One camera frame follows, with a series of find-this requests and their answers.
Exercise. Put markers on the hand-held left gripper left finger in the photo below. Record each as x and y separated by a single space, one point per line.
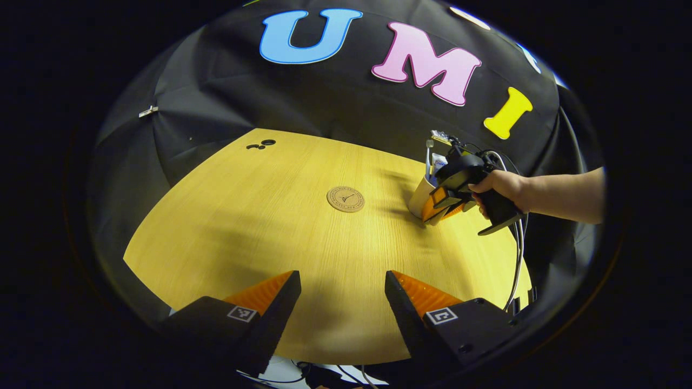
278 316

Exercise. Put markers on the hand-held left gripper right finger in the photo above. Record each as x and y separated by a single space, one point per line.
405 319

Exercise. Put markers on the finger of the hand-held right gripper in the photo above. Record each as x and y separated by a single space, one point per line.
458 209
432 208

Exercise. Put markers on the white toothpaste tube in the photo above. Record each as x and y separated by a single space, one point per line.
439 162

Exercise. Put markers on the light blue toothbrush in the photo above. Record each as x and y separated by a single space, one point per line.
429 154

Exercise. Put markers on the round cork coaster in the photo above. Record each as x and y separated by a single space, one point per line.
345 199

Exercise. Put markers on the black backdrop cloth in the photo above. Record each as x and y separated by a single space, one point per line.
324 97

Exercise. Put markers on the white cloth clip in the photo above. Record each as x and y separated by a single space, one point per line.
147 111

